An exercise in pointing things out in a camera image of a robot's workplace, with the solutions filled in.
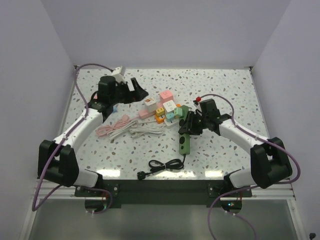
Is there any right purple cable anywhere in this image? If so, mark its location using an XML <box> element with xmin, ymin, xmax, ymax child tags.
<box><xmin>204</xmin><ymin>93</ymin><xmax>301</xmax><ymax>240</ymax></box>

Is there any white cube socket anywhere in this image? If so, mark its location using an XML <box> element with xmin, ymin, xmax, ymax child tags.
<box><xmin>162</xmin><ymin>100</ymin><xmax>177</xmax><ymax>114</ymax></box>

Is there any pink power strip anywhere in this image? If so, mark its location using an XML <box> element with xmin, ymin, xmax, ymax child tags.
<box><xmin>138</xmin><ymin>109</ymin><xmax>156</xmax><ymax>120</ymax></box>

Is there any white cartoon cube adapter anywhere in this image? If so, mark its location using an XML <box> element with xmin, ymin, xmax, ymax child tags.
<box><xmin>143</xmin><ymin>97</ymin><xmax>157</xmax><ymax>113</ymax></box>

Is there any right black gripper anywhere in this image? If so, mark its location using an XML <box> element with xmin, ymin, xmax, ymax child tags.
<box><xmin>178</xmin><ymin>111</ymin><xmax>209</xmax><ymax>136</ymax></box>

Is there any green power strip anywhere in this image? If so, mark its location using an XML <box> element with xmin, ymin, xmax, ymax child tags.
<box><xmin>179</xmin><ymin>105</ymin><xmax>191</xmax><ymax>155</ymax></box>

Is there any purple cable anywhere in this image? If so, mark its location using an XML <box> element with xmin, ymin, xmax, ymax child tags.
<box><xmin>204</xmin><ymin>93</ymin><xmax>301</xmax><ymax>240</ymax></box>
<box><xmin>31</xmin><ymin>63</ymin><xmax>116</xmax><ymax>212</ymax></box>

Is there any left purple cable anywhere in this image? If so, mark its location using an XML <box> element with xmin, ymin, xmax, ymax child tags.
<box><xmin>31</xmin><ymin>63</ymin><xmax>116</xmax><ymax>212</ymax></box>

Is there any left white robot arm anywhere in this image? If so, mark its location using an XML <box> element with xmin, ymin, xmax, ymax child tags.
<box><xmin>37</xmin><ymin>76</ymin><xmax>148</xmax><ymax>196</ymax></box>

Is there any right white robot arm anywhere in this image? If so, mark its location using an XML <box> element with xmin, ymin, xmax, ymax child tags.
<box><xmin>178</xmin><ymin>99</ymin><xmax>293</xmax><ymax>197</ymax></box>

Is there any white power cord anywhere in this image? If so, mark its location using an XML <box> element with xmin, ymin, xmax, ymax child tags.
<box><xmin>111</xmin><ymin>119</ymin><xmax>166</xmax><ymax>141</ymax></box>

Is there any black power cord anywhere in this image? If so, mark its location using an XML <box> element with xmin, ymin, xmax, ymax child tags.
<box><xmin>136</xmin><ymin>153</ymin><xmax>187</xmax><ymax>180</ymax></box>

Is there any pink cube socket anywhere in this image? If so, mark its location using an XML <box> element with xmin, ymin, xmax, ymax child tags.
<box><xmin>159</xmin><ymin>89</ymin><xmax>174</xmax><ymax>103</ymax></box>

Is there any orange power strip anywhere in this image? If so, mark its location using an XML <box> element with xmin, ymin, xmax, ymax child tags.
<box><xmin>155</xmin><ymin>113</ymin><xmax>166</xmax><ymax>124</ymax></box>

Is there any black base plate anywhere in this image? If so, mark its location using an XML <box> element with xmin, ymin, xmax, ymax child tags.
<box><xmin>74</xmin><ymin>179</ymin><xmax>253</xmax><ymax>210</ymax></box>

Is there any teal adapter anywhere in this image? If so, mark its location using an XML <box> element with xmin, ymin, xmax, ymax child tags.
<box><xmin>165</xmin><ymin>112</ymin><xmax>175</xmax><ymax>123</ymax></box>

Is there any yellow small adapter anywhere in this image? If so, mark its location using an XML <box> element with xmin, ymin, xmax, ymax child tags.
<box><xmin>155</xmin><ymin>107</ymin><xmax>165</xmax><ymax>118</ymax></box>

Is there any green plug adapter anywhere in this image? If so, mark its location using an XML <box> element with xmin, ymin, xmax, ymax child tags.
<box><xmin>173</xmin><ymin>107</ymin><xmax>184</xmax><ymax>119</ymax></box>

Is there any white power strip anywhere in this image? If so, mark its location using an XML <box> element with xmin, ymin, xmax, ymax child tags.
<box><xmin>164</xmin><ymin>118</ymin><xmax>179</xmax><ymax>128</ymax></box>

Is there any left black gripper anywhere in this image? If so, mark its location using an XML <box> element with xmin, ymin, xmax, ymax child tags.
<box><xmin>109</xmin><ymin>77</ymin><xmax>147</xmax><ymax>106</ymax></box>

